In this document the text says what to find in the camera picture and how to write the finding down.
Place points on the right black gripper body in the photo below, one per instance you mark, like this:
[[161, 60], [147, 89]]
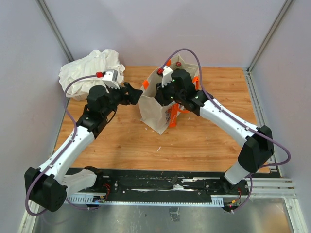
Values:
[[166, 94]]

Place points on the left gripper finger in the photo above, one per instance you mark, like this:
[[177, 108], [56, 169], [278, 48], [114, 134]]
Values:
[[134, 97], [130, 89]]

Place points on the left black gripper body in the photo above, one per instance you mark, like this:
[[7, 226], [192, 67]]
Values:
[[116, 96]]

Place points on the canvas tote bag orange handles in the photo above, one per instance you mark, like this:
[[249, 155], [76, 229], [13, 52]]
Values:
[[158, 117]]

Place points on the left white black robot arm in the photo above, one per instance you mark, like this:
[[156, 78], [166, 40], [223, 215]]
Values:
[[49, 185]]

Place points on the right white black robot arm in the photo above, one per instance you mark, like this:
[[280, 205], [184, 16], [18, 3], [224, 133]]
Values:
[[177, 86]]

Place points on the white crumpled cloth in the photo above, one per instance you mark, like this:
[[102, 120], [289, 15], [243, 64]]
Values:
[[96, 61]]

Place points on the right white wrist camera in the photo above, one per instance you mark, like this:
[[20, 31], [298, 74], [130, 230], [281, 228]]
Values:
[[165, 73]]

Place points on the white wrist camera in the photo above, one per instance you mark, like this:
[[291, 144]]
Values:
[[165, 73], [111, 78]]

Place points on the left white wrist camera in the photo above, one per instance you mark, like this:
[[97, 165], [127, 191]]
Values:
[[111, 78]]

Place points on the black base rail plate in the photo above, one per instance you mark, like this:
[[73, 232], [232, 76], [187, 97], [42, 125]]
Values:
[[162, 188]]

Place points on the left aluminium frame post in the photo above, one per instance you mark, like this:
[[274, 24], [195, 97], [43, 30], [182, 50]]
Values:
[[54, 28]]

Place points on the aluminium frame post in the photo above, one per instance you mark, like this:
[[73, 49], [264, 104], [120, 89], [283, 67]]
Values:
[[54, 28], [272, 30]]

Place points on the right aluminium frame post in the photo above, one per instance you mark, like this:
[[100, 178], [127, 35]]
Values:
[[272, 30]]

